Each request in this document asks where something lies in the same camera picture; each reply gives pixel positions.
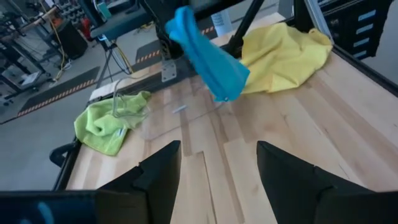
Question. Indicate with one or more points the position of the metal equipment cart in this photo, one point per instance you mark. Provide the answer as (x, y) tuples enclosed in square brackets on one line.
[(18, 62)]

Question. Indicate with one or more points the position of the yellow microfiber towel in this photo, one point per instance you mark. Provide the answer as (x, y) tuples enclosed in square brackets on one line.
[(280, 59)]

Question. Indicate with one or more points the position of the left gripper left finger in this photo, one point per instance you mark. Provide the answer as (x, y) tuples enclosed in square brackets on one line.
[(155, 193)]

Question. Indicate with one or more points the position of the silver aluminium post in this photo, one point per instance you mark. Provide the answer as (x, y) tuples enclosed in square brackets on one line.
[(317, 18)]

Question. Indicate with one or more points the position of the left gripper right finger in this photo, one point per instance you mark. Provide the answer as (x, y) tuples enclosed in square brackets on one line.
[(295, 193)]

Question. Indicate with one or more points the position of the grey side desk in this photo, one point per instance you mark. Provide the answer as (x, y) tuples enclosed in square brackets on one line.
[(121, 23)]

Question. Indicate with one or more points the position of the black floor box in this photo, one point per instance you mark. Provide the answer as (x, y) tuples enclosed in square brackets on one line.
[(71, 40)]

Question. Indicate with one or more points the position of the blue microfiber towel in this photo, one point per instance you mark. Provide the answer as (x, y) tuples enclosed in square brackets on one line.
[(211, 62)]

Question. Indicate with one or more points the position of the small teal box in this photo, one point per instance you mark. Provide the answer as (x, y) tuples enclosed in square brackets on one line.
[(104, 10)]

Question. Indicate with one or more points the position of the white printed container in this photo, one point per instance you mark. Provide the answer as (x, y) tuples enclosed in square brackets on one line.
[(221, 23)]

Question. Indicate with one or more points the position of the pale lime microfiber towel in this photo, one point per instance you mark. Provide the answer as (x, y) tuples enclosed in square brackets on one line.
[(99, 130)]

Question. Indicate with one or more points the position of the black drawer cabinet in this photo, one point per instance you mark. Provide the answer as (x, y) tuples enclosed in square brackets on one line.
[(348, 25)]

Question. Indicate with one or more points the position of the clear plastic bin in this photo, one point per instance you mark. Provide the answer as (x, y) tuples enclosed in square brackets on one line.
[(179, 109)]

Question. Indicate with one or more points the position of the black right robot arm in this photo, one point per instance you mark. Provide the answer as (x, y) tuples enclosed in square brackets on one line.
[(168, 37)]

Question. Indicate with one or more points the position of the silver metal bracket plate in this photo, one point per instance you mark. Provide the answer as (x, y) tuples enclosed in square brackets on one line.
[(168, 71)]

